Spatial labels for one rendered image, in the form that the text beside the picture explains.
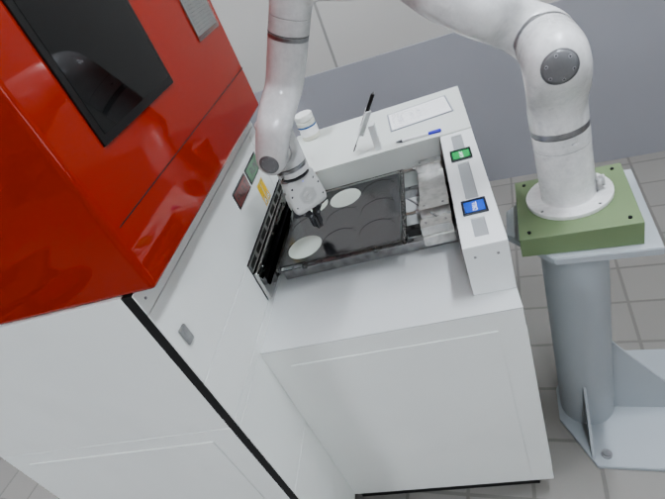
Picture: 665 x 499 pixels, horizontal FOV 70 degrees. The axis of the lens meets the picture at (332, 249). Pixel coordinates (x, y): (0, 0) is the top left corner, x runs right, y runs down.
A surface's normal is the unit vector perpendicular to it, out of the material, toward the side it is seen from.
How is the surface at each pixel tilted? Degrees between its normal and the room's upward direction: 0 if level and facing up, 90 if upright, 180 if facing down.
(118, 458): 90
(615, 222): 2
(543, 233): 2
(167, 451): 90
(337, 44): 90
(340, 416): 90
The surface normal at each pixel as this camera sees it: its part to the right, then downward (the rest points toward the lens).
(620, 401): -0.24, 0.64
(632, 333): -0.35, -0.76
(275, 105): -0.01, -0.13
